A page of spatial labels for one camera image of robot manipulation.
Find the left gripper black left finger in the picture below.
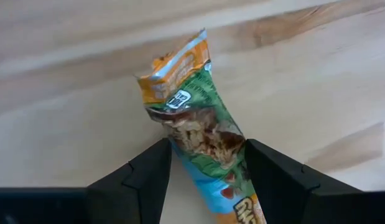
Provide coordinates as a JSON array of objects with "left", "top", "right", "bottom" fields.
[{"left": 86, "top": 138, "right": 173, "bottom": 224}]

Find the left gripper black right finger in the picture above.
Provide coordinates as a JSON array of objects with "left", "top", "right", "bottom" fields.
[{"left": 244, "top": 138, "right": 366, "bottom": 224}]

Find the orange green granola bar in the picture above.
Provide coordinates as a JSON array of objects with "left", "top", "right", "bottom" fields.
[{"left": 134, "top": 27, "right": 268, "bottom": 224}]

